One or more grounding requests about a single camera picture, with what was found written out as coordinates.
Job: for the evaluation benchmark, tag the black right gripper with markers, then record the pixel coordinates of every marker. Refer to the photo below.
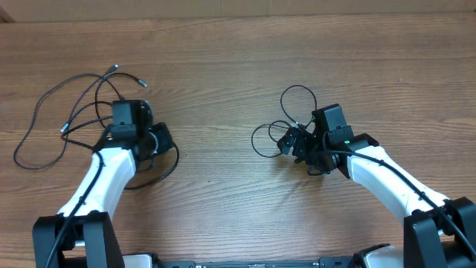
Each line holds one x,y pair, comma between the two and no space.
298,145

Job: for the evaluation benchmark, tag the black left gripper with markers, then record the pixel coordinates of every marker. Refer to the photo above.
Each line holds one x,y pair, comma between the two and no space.
162,135

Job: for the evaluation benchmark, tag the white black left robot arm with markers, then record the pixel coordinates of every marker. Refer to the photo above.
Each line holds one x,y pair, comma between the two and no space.
81,233

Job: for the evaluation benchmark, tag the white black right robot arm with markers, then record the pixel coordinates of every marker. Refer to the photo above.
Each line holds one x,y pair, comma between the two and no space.
438,231

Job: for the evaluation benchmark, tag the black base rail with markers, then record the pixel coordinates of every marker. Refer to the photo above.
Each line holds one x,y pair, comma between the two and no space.
323,262

